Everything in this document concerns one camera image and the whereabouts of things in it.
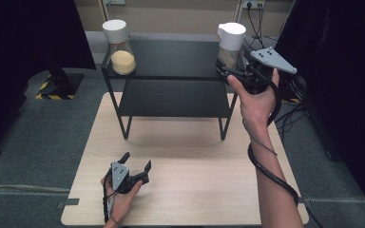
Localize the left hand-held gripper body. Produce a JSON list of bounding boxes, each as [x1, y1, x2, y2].
[[110, 161, 150, 195]]

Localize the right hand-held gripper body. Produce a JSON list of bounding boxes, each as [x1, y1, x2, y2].
[[239, 47, 298, 95]]

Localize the spout-lid glass seasoning jar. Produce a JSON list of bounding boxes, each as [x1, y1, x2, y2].
[[217, 22, 247, 70]]

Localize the black two-tier shelf rack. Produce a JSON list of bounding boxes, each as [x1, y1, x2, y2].
[[100, 30, 246, 142]]

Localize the flat-lid jar of yellow granules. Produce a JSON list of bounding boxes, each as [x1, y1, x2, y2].
[[102, 19, 137, 76]]

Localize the person's left hand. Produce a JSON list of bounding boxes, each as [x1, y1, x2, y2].
[[100, 176, 143, 222]]

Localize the person's right hand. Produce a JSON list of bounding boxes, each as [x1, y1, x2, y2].
[[227, 68, 280, 136]]

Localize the black curtain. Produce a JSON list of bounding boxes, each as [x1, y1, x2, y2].
[[0, 0, 97, 162], [267, 0, 365, 222]]

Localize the left hand-held gripper cable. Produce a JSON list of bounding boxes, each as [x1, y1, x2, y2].
[[102, 170, 116, 224]]

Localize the hand-held gripper cable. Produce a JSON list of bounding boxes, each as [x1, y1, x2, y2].
[[102, 170, 116, 224], [247, 72, 299, 207]]

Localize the white wall socket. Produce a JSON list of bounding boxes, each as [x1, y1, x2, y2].
[[241, 0, 266, 10]]

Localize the black floor cables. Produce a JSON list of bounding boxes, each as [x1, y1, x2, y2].
[[236, 3, 308, 134]]

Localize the right hand-held gripper cable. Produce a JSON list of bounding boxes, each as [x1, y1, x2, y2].
[[247, 72, 299, 207]]

